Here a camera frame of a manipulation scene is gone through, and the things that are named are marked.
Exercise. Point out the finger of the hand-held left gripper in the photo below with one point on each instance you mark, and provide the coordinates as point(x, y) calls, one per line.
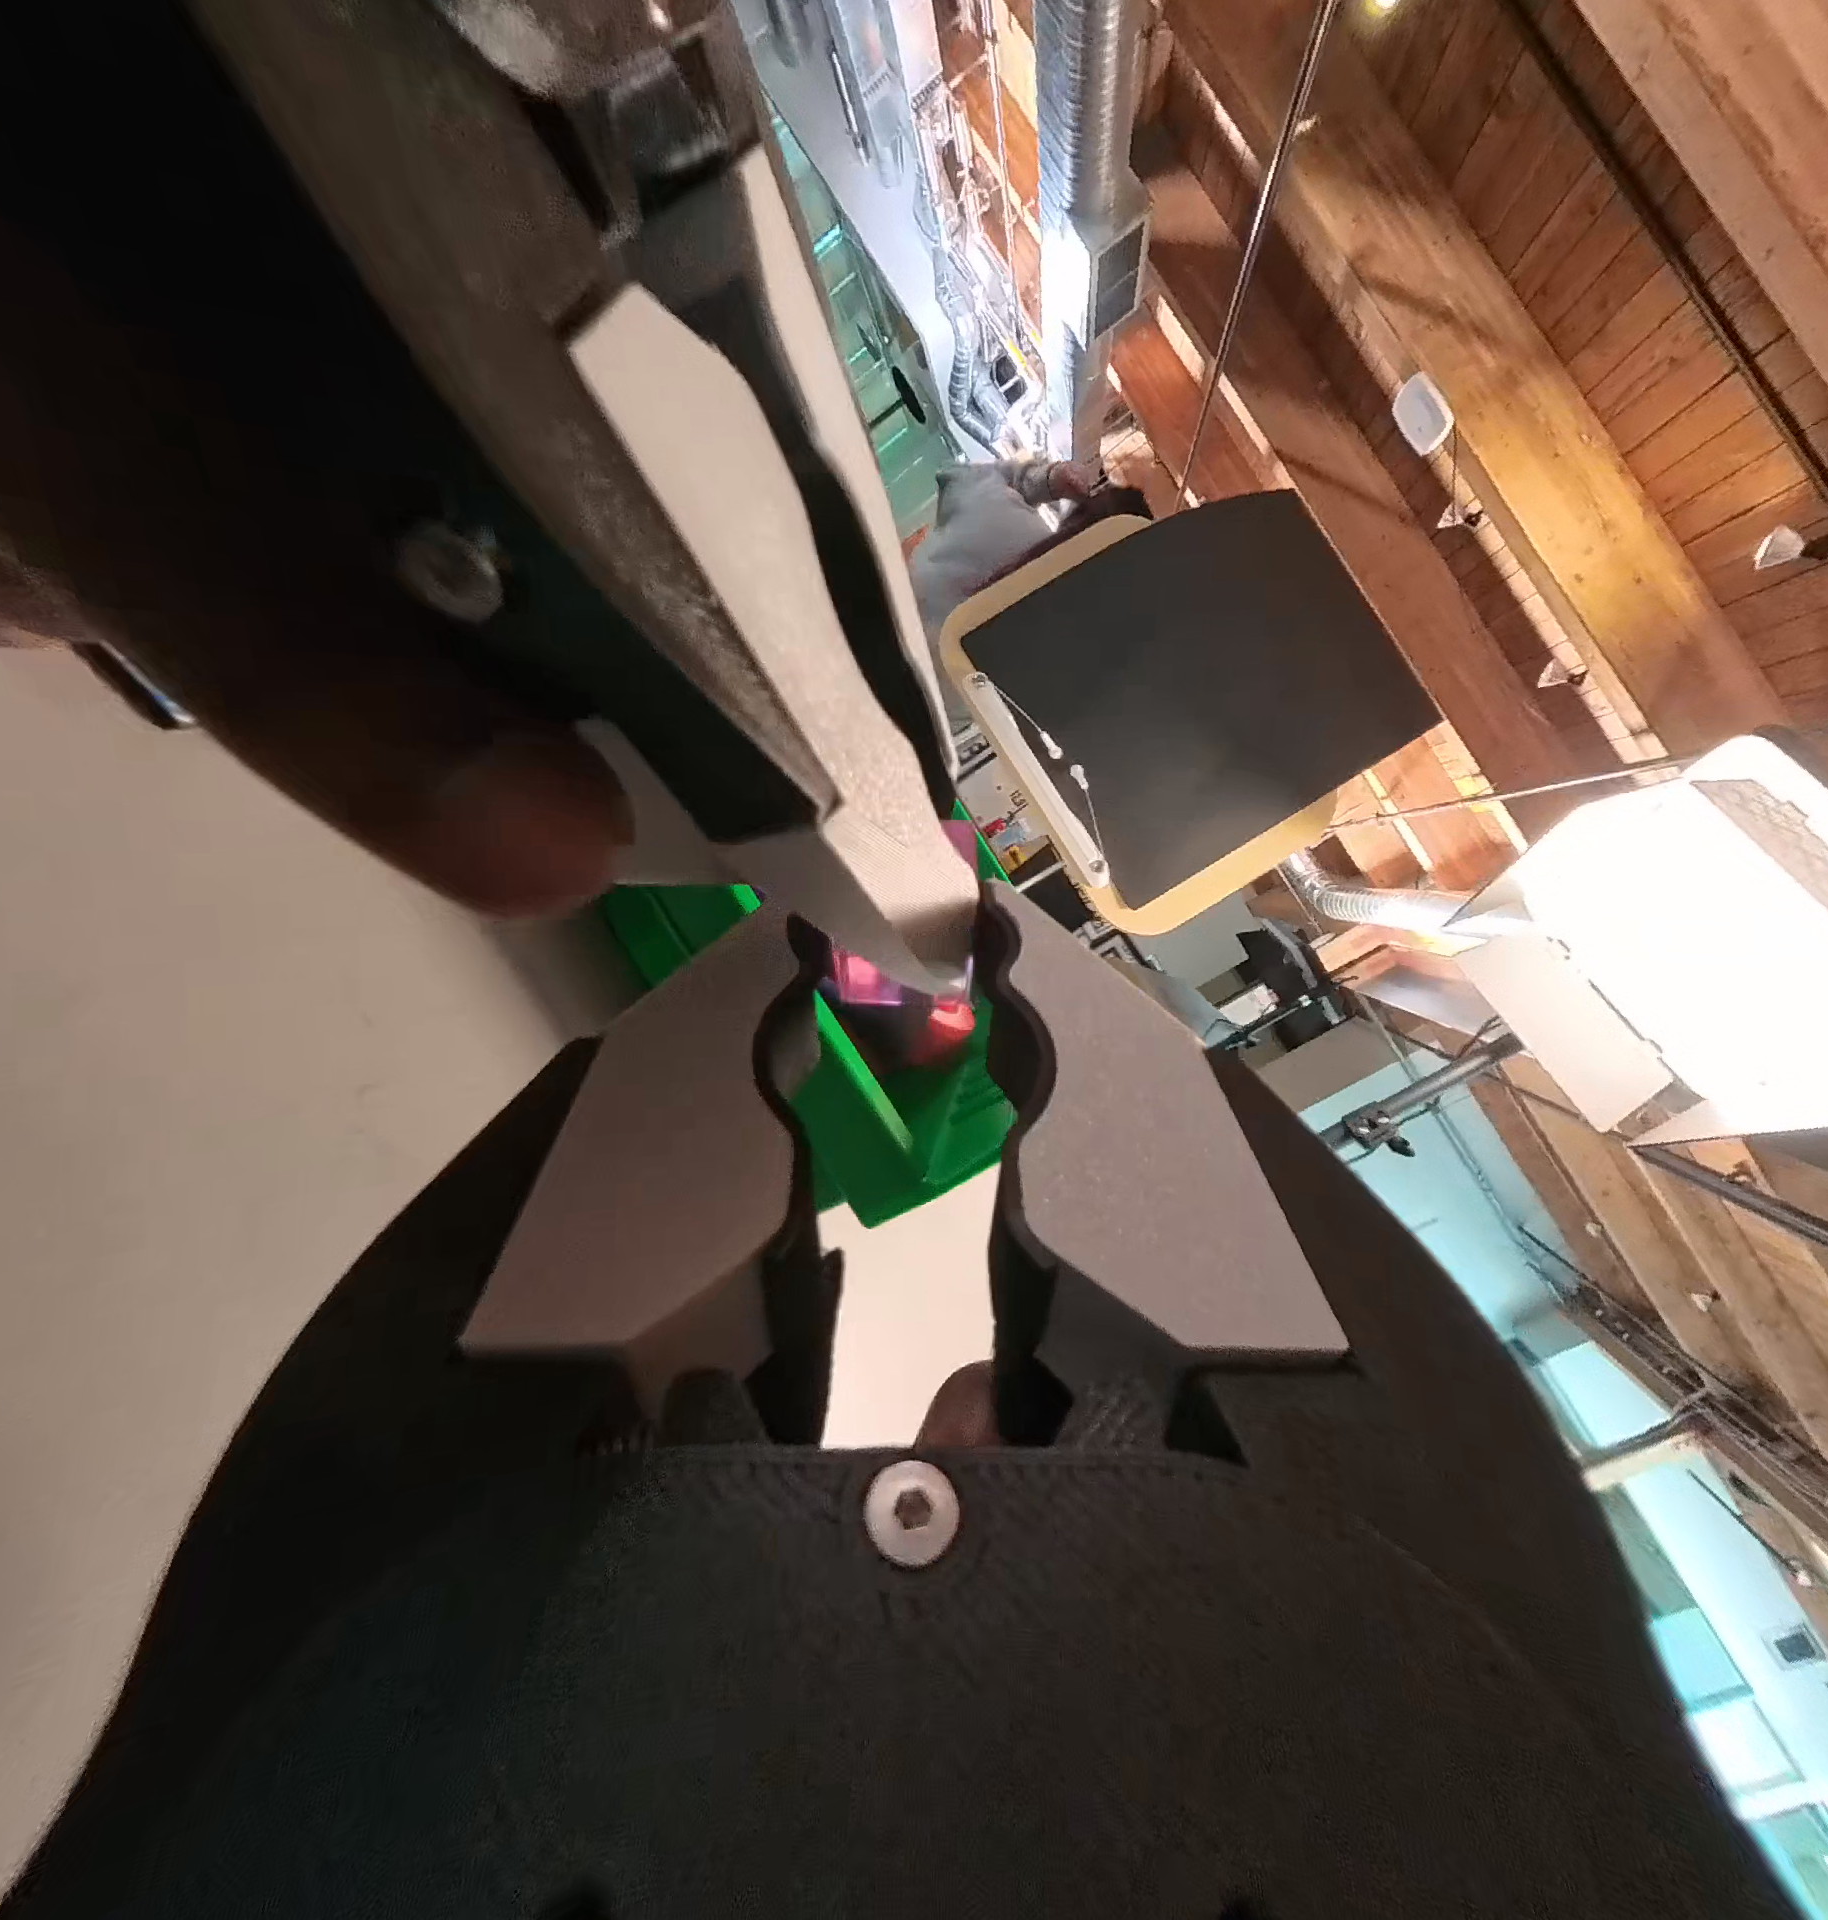
point(766, 540)
point(766, 868)

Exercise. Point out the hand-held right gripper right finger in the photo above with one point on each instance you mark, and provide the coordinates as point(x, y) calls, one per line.
point(1182, 1201)

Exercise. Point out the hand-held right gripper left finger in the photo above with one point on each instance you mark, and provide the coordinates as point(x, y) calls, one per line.
point(644, 1201)

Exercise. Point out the purple transparent cube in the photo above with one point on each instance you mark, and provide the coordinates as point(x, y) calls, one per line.
point(868, 979)

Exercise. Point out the green plastic bin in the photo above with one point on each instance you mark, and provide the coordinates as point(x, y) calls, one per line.
point(915, 1143)

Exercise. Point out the person's left hand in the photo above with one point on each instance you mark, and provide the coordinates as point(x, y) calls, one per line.
point(136, 391)

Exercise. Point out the black panel with pale rim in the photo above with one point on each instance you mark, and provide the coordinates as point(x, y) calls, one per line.
point(1218, 692)

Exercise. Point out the white light panel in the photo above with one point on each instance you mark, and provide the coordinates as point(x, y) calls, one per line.
point(1726, 928)

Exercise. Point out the white ceiling sensor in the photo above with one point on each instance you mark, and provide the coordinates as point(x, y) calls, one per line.
point(1419, 412)

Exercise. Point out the large silver air duct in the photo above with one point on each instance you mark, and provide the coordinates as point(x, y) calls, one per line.
point(1086, 118)

